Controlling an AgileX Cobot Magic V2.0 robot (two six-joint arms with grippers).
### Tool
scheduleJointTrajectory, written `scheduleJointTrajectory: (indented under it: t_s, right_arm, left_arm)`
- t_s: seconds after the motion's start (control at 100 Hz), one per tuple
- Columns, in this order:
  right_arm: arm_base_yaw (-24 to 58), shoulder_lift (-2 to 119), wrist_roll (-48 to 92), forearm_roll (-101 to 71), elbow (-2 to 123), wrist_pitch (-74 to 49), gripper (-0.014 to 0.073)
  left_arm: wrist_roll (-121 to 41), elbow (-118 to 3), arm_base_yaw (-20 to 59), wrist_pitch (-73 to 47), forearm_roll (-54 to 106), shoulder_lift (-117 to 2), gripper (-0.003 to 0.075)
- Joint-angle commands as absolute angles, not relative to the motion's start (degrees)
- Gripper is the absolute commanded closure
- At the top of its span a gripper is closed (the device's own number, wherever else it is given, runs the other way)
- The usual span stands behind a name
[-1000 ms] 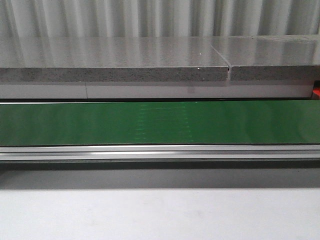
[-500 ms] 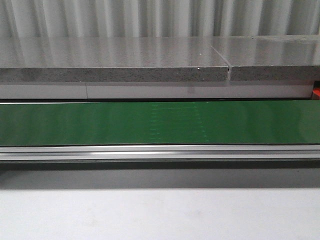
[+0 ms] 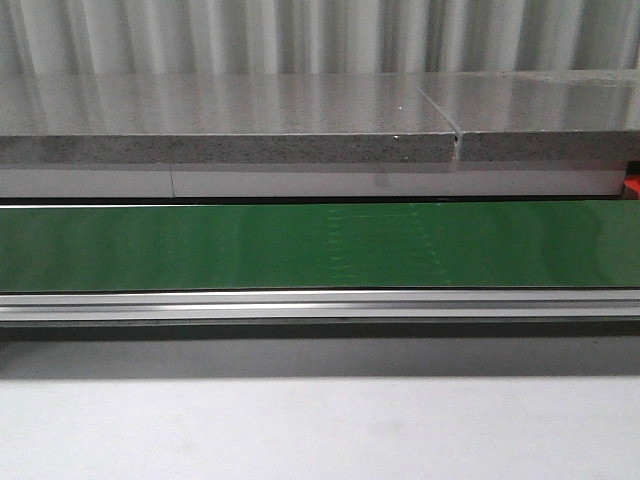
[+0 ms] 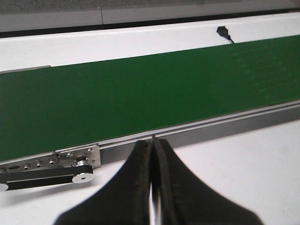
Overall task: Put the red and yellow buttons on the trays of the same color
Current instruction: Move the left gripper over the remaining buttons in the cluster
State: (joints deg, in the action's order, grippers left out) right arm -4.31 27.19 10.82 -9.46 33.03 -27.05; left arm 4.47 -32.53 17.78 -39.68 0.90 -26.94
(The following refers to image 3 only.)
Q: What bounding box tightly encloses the white panel under slab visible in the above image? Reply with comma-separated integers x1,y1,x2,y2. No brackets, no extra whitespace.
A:
1,162,626,199

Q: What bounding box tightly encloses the grey stone slab left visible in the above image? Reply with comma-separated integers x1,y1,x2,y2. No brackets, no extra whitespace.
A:
1,74,455,165

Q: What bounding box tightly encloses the grey stone slab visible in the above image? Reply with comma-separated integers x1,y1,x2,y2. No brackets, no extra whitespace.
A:
421,70,639,166
1,74,455,165

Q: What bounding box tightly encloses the grey stone slab right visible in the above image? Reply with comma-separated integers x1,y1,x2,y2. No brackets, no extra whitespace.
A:
421,70,639,166

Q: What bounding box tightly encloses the green conveyor belt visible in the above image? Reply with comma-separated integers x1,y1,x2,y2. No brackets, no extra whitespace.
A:
1,200,639,293

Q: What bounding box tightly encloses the red object at edge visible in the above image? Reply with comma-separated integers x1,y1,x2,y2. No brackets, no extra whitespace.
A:
621,175,640,200

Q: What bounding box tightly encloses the grey pleated curtain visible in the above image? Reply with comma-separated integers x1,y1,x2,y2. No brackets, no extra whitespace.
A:
1,1,639,74

